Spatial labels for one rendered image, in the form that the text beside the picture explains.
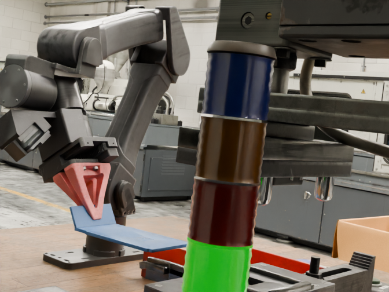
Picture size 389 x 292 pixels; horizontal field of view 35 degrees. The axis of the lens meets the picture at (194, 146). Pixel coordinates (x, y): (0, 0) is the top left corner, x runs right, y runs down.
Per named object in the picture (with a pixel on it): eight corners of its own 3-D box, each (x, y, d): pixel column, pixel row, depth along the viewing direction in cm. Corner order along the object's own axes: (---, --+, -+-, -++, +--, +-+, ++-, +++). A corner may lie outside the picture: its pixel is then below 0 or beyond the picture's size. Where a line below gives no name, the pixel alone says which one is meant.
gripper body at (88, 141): (84, 149, 80) (69, 98, 82) (39, 179, 86) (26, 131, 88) (120, 149, 85) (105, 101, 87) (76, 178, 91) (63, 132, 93)
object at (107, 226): (107, 224, 87) (109, 203, 87) (190, 246, 77) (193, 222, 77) (67, 228, 82) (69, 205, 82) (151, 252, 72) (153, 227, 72)
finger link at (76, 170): (87, 215, 80) (68, 148, 82) (55, 234, 84) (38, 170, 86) (126, 211, 85) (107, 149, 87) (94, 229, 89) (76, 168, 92)
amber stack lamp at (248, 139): (221, 173, 38) (228, 119, 38) (273, 183, 36) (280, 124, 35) (180, 173, 35) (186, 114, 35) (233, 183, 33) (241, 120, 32)
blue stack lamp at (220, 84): (228, 116, 38) (234, 61, 38) (281, 121, 35) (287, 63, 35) (187, 111, 35) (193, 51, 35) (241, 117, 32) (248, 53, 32)
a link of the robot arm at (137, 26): (77, 30, 84) (187, 2, 109) (27, 28, 88) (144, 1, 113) (87, 118, 88) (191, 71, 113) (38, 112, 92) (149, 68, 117)
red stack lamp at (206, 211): (215, 229, 38) (221, 175, 38) (266, 243, 36) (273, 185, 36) (173, 234, 35) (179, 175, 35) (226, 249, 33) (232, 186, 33)
